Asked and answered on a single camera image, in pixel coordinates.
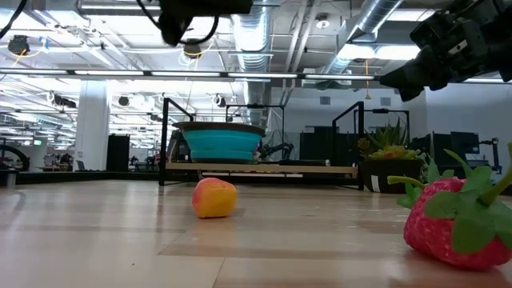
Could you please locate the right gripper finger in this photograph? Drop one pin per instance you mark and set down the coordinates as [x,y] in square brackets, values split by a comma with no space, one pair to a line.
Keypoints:
[408,74]
[418,90]

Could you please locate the blue collapsible bowl grey rim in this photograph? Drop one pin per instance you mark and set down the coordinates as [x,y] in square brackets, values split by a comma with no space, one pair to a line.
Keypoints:
[220,144]

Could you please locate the orange yellow toy pear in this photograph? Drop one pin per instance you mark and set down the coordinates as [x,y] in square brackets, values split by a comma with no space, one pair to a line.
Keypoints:
[214,200]

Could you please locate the black background robot arm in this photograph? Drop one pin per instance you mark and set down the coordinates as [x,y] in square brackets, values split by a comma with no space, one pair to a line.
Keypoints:
[276,149]

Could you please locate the black background workstation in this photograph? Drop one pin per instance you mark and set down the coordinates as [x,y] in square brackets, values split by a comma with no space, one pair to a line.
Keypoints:
[464,144]

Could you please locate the LED light bar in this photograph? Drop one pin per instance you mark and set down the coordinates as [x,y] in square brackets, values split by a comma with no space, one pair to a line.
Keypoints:
[256,75]

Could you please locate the potted succulent plant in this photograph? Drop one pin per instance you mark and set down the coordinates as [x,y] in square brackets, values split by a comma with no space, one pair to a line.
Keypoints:
[390,176]

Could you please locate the red toy strawberry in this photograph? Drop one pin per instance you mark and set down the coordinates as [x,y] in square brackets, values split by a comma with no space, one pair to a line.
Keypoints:
[404,182]
[436,236]

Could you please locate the round ceiling fixture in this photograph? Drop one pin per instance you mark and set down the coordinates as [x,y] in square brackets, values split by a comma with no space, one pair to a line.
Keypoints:
[322,22]

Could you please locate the black background monitor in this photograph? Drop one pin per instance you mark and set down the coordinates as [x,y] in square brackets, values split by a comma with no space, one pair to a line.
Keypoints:
[176,146]

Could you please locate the white square pillar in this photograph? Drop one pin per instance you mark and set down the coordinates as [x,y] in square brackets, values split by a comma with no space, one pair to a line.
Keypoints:
[92,128]

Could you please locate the black cabinet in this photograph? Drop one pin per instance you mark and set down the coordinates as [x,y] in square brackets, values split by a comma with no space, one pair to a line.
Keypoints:
[118,154]

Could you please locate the grey wall vent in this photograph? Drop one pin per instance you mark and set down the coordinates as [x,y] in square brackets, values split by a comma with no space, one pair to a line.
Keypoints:
[385,101]
[325,100]

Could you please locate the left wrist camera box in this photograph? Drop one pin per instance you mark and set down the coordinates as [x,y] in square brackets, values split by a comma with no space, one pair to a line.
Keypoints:
[174,30]

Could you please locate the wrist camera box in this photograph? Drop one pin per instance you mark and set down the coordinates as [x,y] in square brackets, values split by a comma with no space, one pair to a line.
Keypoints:
[174,30]
[448,34]

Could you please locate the black metal frame stand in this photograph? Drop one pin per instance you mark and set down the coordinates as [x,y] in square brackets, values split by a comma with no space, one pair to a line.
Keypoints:
[256,106]
[380,110]

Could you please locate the black ceiling camera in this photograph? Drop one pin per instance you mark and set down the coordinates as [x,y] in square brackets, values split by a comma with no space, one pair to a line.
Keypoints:
[193,50]
[18,45]

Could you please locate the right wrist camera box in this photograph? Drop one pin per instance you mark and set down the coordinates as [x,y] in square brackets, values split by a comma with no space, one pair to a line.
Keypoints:
[448,34]

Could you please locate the black aluminium rig frame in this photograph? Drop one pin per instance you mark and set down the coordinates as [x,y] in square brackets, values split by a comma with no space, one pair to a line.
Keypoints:
[60,177]

